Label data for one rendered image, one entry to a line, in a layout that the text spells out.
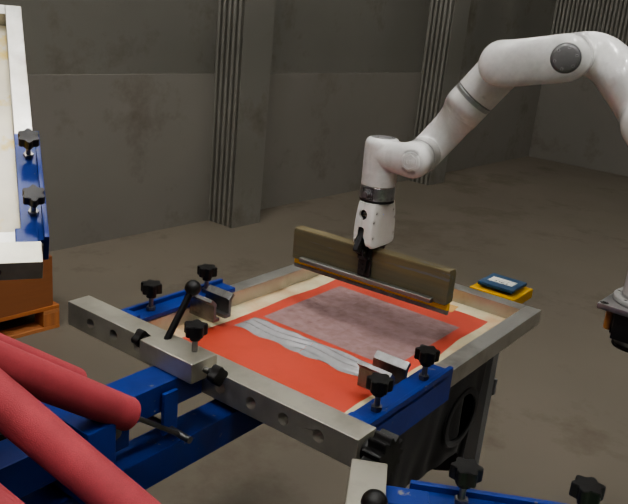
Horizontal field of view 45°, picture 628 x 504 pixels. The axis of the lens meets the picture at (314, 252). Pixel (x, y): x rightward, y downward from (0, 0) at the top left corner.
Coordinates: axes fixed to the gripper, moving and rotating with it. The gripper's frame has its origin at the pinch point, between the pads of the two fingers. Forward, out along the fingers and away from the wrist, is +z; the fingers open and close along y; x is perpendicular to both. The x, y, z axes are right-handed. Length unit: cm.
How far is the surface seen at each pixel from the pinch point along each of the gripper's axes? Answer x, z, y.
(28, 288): 219, 84, 55
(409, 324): -7.6, 14.0, 8.0
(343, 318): 4.6, 13.8, -1.1
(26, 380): -8, -8, -89
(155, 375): 0, 5, -61
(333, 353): -5.3, 13.3, -18.9
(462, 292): -9.7, 11.0, 29.7
